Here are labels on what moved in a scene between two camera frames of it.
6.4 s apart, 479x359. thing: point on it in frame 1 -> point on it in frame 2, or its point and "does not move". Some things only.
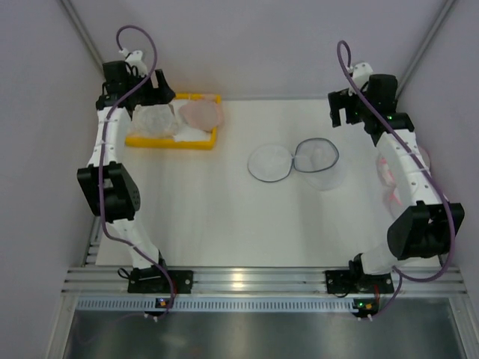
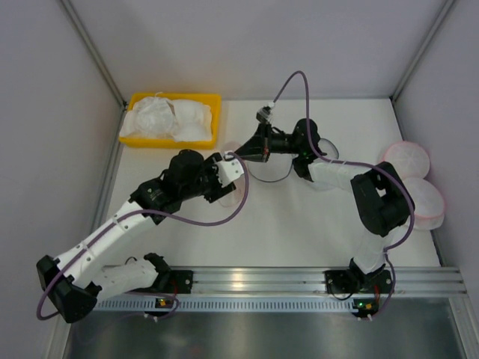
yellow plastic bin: (187, 137) does not move
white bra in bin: (153, 120) does not move
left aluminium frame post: (79, 29) does not move
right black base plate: (348, 281) does not move
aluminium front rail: (411, 281) does not move
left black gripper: (158, 92) -> (218, 187)
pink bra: (205, 114) -> (236, 151)
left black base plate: (183, 279) does not move
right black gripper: (340, 103) -> (266, 143)
